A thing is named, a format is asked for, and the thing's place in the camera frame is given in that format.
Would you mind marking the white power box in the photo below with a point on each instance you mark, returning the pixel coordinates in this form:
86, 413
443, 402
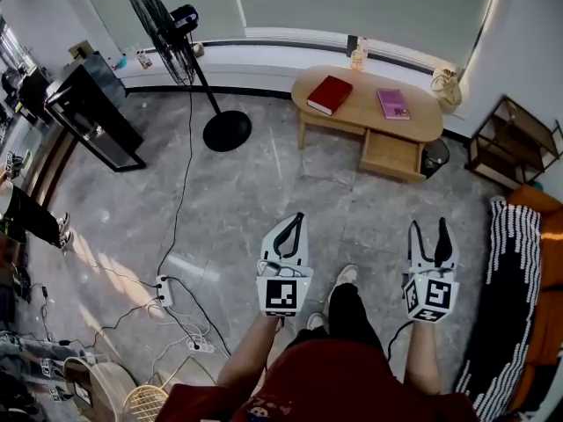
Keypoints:
166, 293

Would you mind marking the pink book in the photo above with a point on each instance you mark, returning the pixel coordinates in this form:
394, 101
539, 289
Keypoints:
391, 104

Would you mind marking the wooden coffee table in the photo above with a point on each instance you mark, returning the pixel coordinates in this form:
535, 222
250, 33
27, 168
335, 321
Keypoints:
365, 99

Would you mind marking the small printed carton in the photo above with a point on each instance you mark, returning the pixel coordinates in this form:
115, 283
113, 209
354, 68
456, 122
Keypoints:
144, 60

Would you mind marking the black mesh waste bin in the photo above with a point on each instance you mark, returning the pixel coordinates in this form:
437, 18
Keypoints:
435, 158

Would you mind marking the person's left white shoe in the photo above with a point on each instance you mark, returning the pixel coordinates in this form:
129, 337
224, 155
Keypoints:
316, 321

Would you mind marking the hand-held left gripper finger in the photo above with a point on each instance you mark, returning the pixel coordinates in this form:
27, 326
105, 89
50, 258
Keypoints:
302, 253
268, 246

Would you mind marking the red book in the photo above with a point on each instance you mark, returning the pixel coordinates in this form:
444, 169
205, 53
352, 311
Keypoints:
330, 94

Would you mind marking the yellow drink bottle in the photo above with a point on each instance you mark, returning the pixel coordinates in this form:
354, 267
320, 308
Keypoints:
358, 60

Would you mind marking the white power strip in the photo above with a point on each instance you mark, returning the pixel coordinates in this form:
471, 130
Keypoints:
201, 346

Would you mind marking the orange sofa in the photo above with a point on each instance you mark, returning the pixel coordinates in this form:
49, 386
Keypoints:
552, 253

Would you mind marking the beige round bucket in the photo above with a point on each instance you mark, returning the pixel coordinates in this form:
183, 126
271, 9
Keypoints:
110, 385

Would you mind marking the person's right forearm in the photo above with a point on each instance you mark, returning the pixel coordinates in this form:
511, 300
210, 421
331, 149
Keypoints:
421, 358

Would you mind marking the black cabinet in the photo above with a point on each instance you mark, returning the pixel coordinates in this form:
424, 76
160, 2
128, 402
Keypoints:
92, 108

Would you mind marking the person's red shirt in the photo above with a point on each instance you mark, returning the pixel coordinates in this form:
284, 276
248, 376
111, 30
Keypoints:
343, 380

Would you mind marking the cardboard box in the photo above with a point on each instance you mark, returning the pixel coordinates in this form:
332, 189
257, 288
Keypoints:
79, 50

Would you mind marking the wooden metal shelf rack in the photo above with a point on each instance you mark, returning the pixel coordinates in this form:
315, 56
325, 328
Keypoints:
519, 125

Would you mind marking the person's white shoe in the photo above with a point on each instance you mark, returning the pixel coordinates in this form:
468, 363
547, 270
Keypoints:
316, 321
345, 275

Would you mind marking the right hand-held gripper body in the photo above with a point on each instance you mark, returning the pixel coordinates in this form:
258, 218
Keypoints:
433, 297

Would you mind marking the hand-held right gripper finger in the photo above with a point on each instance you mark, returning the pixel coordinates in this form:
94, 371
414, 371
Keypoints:
414, 257
445, 244

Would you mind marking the person's right white shoe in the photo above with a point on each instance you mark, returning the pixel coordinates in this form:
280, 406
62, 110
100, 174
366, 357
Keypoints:
345, 275

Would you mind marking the person's black trousers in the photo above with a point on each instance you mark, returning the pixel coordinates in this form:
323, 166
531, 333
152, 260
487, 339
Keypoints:
347, 310

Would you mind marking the person's left forearm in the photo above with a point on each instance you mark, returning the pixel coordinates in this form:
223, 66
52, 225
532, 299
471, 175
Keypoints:
246, 354

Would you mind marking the black white striped blanket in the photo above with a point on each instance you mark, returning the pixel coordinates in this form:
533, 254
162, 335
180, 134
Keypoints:
514, 279

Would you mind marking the wooden drawer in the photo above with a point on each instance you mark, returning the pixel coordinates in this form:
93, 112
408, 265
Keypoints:
389, 152

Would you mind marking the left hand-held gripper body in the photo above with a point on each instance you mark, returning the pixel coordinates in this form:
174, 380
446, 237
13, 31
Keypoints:
281, 293

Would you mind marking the black standing fan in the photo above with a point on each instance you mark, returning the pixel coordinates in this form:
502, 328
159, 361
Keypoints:
226, 132

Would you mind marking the beige bag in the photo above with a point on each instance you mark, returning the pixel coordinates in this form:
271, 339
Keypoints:
448, 92

